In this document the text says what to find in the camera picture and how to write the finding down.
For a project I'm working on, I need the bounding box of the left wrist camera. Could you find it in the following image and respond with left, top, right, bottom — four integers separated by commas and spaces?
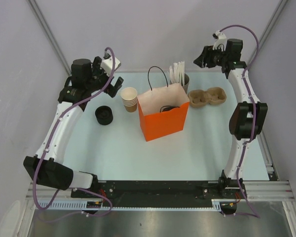
100, 56, 121, 76

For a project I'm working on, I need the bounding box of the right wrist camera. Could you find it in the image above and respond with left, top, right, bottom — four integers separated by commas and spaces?
213, 31, 227, 51

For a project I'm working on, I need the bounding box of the stack of brown paper cups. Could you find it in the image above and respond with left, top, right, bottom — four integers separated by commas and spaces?
120, 87, 138, 113

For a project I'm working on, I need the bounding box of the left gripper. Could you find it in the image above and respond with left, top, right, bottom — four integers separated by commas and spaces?
86, 57, 123, 97

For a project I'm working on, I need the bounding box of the remaining cardboard cup carrier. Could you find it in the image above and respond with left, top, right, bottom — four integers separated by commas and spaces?
188, 87, 226, 108

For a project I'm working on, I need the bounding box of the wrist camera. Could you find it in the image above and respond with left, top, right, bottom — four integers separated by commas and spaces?
213, 31, 227, 51
100, 56, 121, 76

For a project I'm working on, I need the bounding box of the stack of black lids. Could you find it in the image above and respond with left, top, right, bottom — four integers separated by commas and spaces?
95, 106, 113, 125

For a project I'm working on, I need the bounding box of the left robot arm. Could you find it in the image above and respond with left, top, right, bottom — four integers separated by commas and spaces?
23, 55, 123, 198

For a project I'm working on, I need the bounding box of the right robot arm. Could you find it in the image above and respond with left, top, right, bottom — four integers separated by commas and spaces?
193, 39, 268, 198

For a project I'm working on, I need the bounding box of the grey cylindrical holder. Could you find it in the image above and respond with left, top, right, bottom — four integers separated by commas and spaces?
169, 73, 189, 93

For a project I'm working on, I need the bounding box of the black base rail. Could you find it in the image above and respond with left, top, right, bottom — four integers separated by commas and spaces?
71, 180, 247, 209

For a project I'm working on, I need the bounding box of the orange paper bag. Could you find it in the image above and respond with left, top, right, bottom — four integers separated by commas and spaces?
138, 79, 189, 142

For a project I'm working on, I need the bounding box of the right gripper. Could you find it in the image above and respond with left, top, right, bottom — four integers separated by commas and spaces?
193, 44, 228, 69

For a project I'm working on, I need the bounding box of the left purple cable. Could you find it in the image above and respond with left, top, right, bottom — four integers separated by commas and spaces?
32, 46, 114, 223

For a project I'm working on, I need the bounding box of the white slotted cable duct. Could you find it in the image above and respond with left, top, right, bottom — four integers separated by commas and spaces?
48, 199, 237, 212

